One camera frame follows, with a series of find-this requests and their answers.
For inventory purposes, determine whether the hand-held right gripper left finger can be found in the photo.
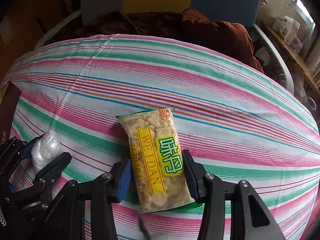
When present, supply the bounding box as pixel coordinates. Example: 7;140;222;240
45;160;133;240

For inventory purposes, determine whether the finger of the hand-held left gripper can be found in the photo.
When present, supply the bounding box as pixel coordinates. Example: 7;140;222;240
32;152;72;210
0;135;44;193

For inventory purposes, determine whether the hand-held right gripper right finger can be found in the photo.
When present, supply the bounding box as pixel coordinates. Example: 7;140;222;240
181;149;285;240

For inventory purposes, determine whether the green white small pack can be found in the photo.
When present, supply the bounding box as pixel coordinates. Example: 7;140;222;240
31;131;62;173

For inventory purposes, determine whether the yellow green snack packet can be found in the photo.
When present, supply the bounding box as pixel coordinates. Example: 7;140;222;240
116;108;202;214

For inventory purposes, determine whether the gold cardboard box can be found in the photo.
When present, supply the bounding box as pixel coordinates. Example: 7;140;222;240
0;81;22;143

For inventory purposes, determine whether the wooden wardrobe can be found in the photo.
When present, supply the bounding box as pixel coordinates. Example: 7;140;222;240
0;0;83;80

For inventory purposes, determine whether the maroon blanket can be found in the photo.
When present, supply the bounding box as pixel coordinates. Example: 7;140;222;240
54;7;264;73

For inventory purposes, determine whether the wooden side table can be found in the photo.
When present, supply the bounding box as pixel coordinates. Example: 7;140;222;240
265;25;320;95

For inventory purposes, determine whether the purple box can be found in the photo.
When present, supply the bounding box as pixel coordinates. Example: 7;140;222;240
290;35;303;53

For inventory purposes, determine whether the small white box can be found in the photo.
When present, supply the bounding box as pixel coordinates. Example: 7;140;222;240
272;19;284;32

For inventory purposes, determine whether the large white printed box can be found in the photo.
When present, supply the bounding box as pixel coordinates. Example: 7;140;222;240
282;16;300;44

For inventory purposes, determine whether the white bed rail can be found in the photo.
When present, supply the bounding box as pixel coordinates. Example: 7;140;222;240
34;9;83;50

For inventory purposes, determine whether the grey bed rail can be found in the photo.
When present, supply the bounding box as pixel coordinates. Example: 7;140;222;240
252;24;294;93

